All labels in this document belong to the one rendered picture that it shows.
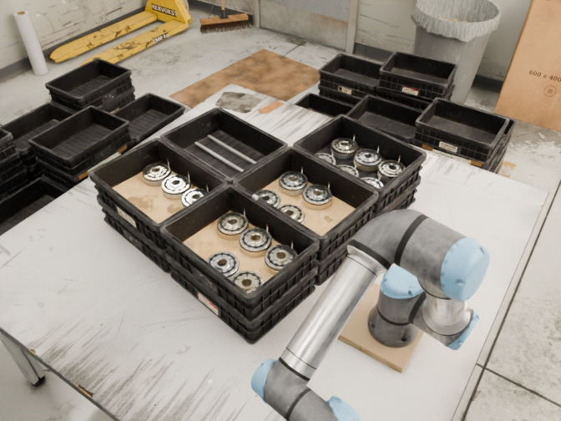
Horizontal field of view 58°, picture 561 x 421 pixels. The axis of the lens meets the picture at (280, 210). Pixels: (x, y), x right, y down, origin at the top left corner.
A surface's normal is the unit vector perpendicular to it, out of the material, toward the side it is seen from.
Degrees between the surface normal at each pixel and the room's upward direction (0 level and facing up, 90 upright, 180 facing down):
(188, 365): 0
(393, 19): 90
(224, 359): 0
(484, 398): 0
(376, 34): 90
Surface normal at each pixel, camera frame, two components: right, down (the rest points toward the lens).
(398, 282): -0.10, -0.79
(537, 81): -0.52, 0.37
